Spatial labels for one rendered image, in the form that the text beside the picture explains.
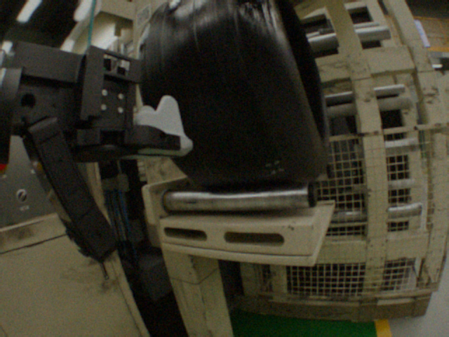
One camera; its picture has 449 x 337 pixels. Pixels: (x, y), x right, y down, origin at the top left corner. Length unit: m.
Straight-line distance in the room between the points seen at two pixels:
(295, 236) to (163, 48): 0.37
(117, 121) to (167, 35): 0.24
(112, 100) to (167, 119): 0.06
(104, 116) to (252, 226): 0.30
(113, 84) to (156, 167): 0.50
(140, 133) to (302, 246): 0.30
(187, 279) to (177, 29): 0.65
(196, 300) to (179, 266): 0.13
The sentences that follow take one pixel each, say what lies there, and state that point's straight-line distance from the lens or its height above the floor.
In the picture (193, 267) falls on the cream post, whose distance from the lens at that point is 0.70.
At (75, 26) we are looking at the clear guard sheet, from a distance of 0.95.
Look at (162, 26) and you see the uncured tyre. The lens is 0.42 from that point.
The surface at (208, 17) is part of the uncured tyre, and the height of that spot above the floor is 1.18.
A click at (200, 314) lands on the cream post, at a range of 0.81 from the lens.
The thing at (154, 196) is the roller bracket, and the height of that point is 0.92.
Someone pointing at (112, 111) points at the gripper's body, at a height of 1.04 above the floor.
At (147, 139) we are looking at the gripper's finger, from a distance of 0.17.
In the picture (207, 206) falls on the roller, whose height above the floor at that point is 0.89.
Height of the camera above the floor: 0.99
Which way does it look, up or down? 3 degrees down
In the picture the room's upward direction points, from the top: 9 degrees counter-clockwise
